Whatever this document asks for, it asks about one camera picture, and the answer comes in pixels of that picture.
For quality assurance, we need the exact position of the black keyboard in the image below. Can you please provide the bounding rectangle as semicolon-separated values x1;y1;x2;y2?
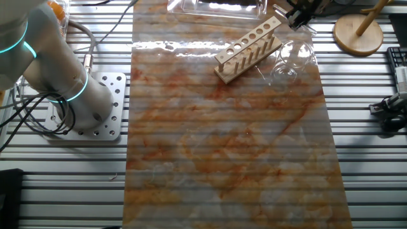
386;46;407;69

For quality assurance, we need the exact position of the clear glass beaker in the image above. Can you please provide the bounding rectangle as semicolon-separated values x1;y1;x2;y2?
270;39;319;84

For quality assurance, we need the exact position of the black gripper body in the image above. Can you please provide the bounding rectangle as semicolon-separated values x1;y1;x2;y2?
287;0;333;15

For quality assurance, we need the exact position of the black camera clamp mount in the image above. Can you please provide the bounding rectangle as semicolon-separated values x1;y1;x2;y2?
368;92;407;132

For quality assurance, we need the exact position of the orange fruit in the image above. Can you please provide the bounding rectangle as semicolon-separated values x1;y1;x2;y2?
47;1;67;22

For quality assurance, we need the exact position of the grey hose with metal connector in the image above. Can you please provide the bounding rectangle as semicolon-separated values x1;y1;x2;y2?
68;19;96;74

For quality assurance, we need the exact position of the clear plastic tray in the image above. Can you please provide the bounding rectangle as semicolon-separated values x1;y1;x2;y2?
167;0;268;20

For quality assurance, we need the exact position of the thin grey cable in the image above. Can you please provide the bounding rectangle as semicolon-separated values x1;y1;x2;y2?
72;0;140;52

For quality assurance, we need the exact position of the black fabric bag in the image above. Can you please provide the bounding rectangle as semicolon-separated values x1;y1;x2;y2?
0;168;25;229

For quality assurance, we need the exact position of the wooden test tube rack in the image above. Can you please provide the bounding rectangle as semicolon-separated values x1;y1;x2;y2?
214;15;283;85

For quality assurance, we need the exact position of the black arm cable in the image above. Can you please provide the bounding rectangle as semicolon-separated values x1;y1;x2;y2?
0;91;77;153

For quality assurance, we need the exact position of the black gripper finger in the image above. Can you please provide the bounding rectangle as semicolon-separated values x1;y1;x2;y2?
285;8;306;20
291;14;314;31

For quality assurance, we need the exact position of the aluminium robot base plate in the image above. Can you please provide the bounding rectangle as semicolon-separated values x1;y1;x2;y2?
43;72;127;142

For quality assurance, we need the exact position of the wooden mug tree stand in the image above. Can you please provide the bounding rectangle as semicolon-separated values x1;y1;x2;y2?
333;0;395;57

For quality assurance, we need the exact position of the clear glass test tube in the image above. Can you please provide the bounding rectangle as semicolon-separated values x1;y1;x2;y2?
272;3;318;36

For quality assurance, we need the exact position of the orange marble pattern mat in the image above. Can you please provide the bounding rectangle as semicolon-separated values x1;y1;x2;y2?
122;0;353;229

